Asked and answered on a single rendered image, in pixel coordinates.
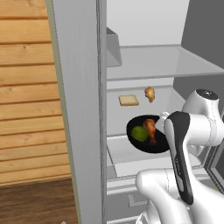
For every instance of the black bowl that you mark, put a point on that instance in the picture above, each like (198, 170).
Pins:
(139, 145)

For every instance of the grey fridge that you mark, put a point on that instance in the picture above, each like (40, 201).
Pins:
(151, 23)

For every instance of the grey fridge door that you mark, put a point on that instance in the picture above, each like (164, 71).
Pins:
(78, 102)

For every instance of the brown chicken drumstick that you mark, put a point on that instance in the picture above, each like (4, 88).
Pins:
(150, 127)

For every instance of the clear fridge drawer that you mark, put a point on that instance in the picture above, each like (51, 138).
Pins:
(122, 154)

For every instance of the green lime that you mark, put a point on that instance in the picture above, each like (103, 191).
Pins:
(139, 133)

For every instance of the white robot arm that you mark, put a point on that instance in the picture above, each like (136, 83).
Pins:
(175, 198)

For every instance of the grey door bin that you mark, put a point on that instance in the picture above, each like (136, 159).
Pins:
(113, 49)

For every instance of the bread slice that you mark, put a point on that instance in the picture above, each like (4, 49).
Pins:
(128, 100)

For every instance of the fried chicken piece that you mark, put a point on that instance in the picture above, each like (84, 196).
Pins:
(150, 94)

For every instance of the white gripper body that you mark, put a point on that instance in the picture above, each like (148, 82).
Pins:
(161, 124)

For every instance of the glass fridge shelf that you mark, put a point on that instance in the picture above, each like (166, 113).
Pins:
(116, 119)
(157, 62)

